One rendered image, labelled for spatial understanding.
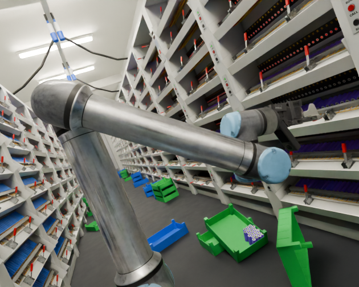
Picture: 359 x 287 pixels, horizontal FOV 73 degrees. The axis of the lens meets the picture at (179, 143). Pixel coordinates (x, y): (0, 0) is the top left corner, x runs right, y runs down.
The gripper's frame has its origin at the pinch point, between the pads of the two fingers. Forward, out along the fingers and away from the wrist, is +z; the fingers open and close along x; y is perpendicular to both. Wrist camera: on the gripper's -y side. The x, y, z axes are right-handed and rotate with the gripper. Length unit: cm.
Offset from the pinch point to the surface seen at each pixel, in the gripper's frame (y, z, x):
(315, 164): -19.2, 11.9, 15.3
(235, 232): -54, -10, 57
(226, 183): -36, 18, 111
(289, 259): -47, -18, 6
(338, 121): -2.4, 5.2, -4.2
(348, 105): 2.4, 8.9, -6.1
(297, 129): -2.7, 5.3, 14.8
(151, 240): -66, -48, 122
